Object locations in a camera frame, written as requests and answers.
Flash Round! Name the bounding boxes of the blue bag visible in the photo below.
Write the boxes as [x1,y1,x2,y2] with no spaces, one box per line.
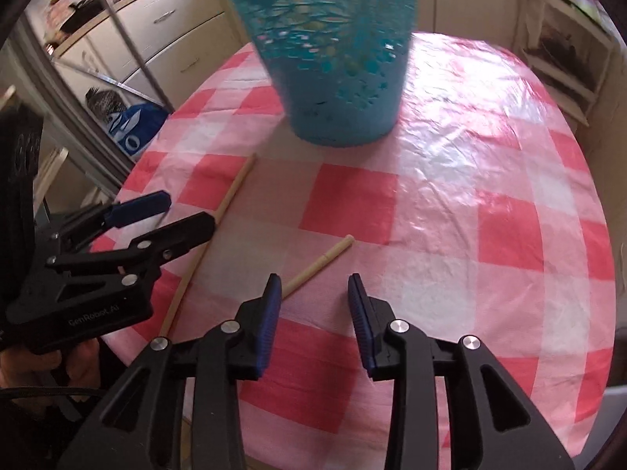
[105,103,170,162]

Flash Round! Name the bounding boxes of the red white checked tablecloth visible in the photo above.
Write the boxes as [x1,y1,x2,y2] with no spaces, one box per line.
[91,32,617,470]

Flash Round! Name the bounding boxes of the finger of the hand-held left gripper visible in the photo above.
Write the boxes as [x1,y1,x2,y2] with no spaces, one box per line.
[36,191,172,255]
[46,212,217,289]

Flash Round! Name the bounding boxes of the pale wooden chopstick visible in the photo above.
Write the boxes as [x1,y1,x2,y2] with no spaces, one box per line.
[280,235,354,300]
[158,153,258,336]

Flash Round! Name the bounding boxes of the cream base kitchen cabinets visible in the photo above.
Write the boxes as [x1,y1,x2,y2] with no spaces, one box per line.
[46,0,535,108]

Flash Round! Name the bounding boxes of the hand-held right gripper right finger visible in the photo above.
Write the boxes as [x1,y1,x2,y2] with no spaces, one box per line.
[347,274,575,470]

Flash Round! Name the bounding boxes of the white shelf trolley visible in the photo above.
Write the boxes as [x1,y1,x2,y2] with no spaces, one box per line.
[516,0,615,125]

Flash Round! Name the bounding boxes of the person's left hand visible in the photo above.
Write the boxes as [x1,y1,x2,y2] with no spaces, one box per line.
[0,338,101,402]

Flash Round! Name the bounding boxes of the teal perforated bucket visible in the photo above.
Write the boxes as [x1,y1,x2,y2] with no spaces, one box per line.
[216,0,423,148]

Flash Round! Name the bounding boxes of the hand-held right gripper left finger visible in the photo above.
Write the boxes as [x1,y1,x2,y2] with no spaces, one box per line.
[58,273,284,470]

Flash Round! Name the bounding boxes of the black wok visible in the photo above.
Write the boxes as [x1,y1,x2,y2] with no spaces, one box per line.
[534,34,589,64]

